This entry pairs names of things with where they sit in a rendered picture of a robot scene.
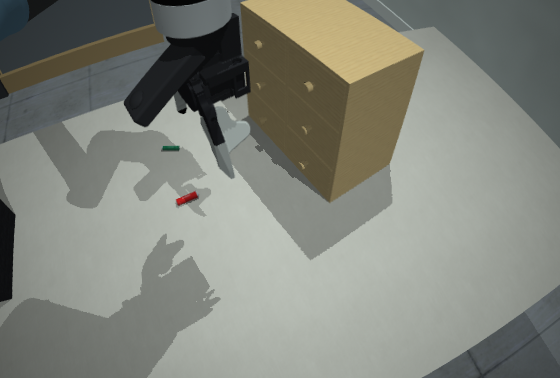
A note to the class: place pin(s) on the tan chest of drawers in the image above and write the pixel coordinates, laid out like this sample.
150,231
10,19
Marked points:
378,65

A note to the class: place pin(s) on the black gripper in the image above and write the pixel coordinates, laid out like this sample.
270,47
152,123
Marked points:
223,61

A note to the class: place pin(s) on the brown wooden drawer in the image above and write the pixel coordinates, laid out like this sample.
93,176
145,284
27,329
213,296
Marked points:
319,133
271,88
272,123
323,90
312,166
269,45

